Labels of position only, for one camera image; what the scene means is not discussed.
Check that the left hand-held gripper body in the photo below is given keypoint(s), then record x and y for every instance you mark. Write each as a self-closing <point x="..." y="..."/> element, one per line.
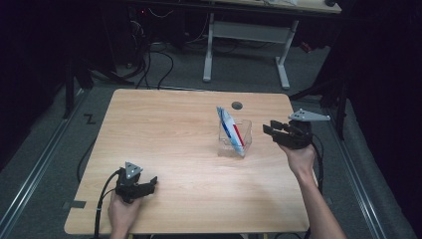
<point x="128" y="186"/>

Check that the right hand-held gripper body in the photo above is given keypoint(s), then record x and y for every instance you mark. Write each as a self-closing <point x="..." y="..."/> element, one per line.
<point x="298" y="136"/>

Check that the clear plastic box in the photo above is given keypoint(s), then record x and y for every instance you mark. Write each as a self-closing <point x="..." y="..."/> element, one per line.
<point x="245" y="139"/>

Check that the white red blue toothpaste tube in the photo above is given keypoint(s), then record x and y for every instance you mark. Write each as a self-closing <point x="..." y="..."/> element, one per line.
<point x="232" y="131"/>

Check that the person's right hand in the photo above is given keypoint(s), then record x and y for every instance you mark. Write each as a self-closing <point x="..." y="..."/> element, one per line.
<point x="300" y="160"/>

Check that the person's left hand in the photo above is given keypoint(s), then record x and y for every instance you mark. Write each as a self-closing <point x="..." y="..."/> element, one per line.
<point x="121" y="213"/>

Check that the black metal stand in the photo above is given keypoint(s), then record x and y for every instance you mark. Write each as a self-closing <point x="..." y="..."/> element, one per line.
<point x="70" y="86"/>
<point x="335" y="96"/>

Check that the grey tape strip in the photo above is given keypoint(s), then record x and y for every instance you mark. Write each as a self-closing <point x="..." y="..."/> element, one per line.
<point x="77" y="204"/>
<point x="328" y="201"/>

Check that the white-legged wooden desk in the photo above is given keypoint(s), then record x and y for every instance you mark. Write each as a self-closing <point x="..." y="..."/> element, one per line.
<point x="245" y="32"/>

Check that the metal floor rail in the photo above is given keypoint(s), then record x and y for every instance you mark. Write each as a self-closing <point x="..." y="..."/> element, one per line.
<point x="355" y="172"/>
<point x="40" y="166"/>

